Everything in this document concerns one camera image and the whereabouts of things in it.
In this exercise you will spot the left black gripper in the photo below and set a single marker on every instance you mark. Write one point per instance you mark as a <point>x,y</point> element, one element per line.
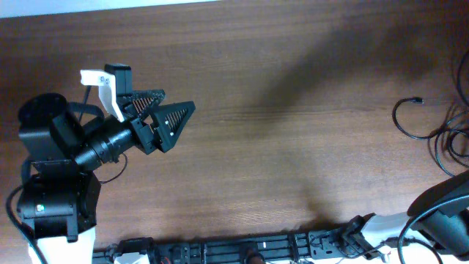
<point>143,133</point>

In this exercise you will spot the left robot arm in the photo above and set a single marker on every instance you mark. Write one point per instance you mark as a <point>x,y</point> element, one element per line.
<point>67,141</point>

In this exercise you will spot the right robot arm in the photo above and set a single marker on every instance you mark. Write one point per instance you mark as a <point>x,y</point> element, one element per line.
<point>437,220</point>

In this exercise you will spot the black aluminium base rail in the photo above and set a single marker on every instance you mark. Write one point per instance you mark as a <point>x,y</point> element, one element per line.
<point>292,247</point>

